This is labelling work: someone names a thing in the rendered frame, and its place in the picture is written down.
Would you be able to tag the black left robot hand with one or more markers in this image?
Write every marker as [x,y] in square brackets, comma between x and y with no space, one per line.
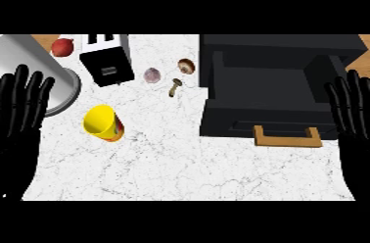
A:
[19,129]

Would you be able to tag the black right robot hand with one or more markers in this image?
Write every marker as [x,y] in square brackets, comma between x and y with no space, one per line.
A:
[356,136]

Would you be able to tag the yellow cup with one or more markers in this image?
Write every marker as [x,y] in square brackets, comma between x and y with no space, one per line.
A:
[102,123]

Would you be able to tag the black open drawer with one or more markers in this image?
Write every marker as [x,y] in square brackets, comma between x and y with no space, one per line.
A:
[270,100]

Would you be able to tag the silver cylindrical appliance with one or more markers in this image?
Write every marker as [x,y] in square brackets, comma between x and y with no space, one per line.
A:
[43,70]

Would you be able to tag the red onion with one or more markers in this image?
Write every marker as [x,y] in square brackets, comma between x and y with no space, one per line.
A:
[62,47]

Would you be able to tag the black and white toaster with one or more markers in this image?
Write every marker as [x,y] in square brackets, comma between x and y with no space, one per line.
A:
[106,62]

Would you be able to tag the black cabinet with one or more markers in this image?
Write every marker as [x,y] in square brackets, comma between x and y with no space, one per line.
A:
[282,46]

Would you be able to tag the purple garlic bulb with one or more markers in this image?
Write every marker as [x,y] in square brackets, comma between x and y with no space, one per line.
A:
[152,75]

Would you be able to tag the small brown mushroom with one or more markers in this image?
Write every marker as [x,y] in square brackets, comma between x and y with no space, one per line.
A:
[176,87]

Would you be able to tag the brown mushroom cap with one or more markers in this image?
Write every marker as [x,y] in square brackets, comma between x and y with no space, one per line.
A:
[186,66]

